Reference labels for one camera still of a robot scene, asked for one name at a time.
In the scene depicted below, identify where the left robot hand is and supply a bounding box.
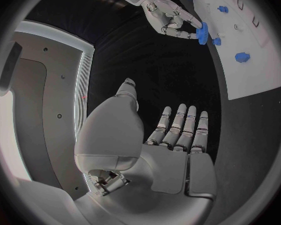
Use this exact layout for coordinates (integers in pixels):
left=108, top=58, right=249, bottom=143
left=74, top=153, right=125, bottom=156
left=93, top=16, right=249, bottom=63
left=73, top=77, right=218, bottom=225

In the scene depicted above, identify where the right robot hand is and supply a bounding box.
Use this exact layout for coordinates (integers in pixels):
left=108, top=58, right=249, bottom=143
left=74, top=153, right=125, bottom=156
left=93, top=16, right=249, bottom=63
left=141, top=0, right=204, bottom=40

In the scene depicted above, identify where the blue gear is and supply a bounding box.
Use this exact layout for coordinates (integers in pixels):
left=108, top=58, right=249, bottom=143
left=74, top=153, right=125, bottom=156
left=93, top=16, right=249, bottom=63
left=195, top=21, right=210, bottom=46

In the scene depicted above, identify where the white task board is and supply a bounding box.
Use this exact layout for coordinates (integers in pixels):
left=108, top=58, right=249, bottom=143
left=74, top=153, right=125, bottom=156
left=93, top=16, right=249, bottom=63
left=184, top=0, right=281, bottom=101

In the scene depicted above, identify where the blue block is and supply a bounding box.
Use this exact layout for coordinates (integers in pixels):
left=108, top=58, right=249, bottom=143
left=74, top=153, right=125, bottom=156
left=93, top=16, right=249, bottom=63
left=234, top=51, right=252, bottom=64

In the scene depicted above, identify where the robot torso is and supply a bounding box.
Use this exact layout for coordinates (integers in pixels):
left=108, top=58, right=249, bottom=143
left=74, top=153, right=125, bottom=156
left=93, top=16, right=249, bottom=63
left=0, top=19, right=96, bottom=201

